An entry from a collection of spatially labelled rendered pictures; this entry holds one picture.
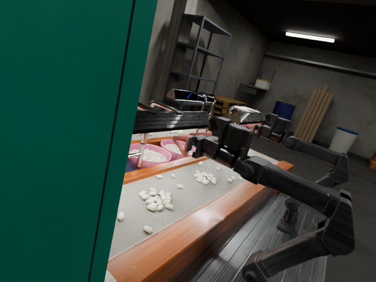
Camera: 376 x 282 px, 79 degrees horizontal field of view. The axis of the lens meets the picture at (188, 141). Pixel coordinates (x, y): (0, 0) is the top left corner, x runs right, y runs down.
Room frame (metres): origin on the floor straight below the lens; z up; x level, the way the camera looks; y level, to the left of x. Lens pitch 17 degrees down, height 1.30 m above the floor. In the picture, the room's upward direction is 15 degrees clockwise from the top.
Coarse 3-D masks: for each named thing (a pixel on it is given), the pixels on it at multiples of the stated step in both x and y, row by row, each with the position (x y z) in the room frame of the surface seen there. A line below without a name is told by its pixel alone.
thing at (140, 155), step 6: (138, 102) 0.86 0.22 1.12; (150, 102) 1.03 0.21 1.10; (156, 102) 1.01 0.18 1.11; (162, 102) 1.00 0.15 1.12; (138, 108) 0.85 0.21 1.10; (144, 108) 0.83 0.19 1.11; (150, 108) 0.82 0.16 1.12; (168, 108) 0.96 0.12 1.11; (174, 108) 0.95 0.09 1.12; (150, 114) 0.80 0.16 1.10; (156, 114) 0.83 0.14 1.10; (180, 114) 0.94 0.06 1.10; (144, 138) 1.03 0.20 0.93; (144, 144) 1.03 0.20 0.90; (132, 156) 0.98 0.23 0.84; (138, 156) 1.01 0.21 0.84; (138, 162) 1.03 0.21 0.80; (138, 168) 1.03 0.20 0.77
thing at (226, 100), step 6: (216, 96) 5.55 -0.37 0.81; (222, 96) 6.01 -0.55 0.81; (216, 102) 5.22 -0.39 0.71; (222, 102) 5.59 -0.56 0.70; (228, 102) 5.01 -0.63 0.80; (234, 102) 5.29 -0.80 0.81; (240, 102) 5.64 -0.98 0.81; (198, 108) 5.35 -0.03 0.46; (210, 108) 5.18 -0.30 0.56; (216, 108) 5.41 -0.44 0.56; (222, 108) 5.04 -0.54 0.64; (228, 108) 5.10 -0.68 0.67; (216, 114) 5.37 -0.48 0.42; (222, 114) 5.05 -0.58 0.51; (210, 126) 5.23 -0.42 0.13
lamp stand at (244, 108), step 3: (234, 105) 1.70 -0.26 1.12; (231, 108) 1.71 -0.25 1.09; (234, 108) 1.70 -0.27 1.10; (237, 108) 1.68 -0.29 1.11; (240, 108) 1.67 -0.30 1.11; (243, 108) 1.66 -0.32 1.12; (246, 108) 1.80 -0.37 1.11; (249, 108) 1.79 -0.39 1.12; (231, 111) 1.71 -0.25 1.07; (237, 111) 1.84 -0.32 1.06; (240, 111) 1.84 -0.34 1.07; (246, 111) 1.64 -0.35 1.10; (249, 111) 1.63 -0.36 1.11; (252, 111) 1.78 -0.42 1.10; (255, 111) 1.76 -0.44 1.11; (258, 111) 1.75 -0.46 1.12; (228, 114) 1.71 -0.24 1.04; (228, 117) 1.71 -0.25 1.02; (231, 123) 1.78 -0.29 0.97; (234, 123) 1.83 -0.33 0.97
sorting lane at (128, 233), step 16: (208, 160) 1.46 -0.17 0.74; (272, 160) 1.87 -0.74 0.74; (176, 176) 1.10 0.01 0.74; (192, 176) 1.16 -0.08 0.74; (224, 176) 1.27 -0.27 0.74; (240, 176) 1.33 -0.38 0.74; (128, 192) 0.84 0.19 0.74; (176, 192) 0.94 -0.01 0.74; (192, 192) 0.98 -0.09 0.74; (208, 192) 1.02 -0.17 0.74; (224, 192) 1.07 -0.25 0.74; (128, 208) 0.74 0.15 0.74; (144, 208) 0.77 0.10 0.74; (176, 208) 0.82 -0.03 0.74; (192, 208) 0.85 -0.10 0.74; (128, 224) 0.65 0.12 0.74; (144, 224) 0.68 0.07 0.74; (160, 224) 0.70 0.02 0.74; (112, 240) 0.57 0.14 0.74; (128, 240) 0.59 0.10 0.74; (144, 240) 0.61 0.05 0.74; (112, 256) 0.51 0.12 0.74
